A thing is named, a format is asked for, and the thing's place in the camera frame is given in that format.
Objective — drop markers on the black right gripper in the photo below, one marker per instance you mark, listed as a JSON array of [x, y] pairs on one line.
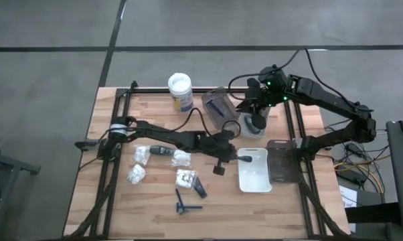
[[261, 100]]

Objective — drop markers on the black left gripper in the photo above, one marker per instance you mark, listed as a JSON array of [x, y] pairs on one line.
[[221, 149]]

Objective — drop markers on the dark grey travel bottle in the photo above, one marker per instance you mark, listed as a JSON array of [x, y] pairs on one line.
[[249, 129], [162, 150]]

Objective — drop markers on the blue disposable razor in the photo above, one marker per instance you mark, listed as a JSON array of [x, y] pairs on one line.
[[195, 207], [215, 107], [178, 199]]

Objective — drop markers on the clear bag white cotton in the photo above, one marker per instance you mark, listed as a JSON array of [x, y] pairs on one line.
[[136, 174], [142, 154], [181, 158]]

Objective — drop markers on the clear vanity pack bag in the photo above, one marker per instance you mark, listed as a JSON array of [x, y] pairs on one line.
[[186, 179]]

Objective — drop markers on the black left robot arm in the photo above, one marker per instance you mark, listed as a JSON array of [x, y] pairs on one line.
[[174, 137]]

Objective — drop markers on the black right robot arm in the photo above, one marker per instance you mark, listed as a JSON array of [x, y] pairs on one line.
[[322, 95]]

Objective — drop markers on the small white plastic bin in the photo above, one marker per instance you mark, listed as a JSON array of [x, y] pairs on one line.
[[245, 135]]

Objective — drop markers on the large white plastic bin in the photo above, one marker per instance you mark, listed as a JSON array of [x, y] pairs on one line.
[[255, 174]]

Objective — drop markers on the dark grey plastic bin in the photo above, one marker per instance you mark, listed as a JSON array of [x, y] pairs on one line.
[[283, 164]]

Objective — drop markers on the white yellow wipes canister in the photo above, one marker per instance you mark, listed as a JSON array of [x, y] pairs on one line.
[[180, 92]]

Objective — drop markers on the black power brick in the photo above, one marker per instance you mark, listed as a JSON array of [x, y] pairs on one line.
[[352, 175]]

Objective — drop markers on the white paper sheet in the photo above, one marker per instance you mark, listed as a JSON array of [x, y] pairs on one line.
[[348, 197]]

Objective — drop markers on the grey side furniture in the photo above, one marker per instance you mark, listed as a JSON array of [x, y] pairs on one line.
[[7, 167]]

